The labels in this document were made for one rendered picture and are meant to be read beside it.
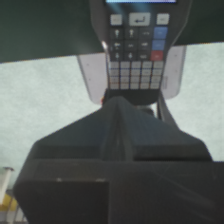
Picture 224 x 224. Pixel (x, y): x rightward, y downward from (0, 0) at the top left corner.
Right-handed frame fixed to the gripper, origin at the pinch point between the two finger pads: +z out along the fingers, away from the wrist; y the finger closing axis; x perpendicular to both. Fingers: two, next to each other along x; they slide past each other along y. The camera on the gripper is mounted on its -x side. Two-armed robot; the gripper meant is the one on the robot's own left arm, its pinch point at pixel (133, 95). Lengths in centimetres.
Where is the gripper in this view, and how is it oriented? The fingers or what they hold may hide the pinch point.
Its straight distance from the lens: 27.7
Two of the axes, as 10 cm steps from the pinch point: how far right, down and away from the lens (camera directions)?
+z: 0.0, -9.8, 1.8
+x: 0.3, 1.8, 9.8
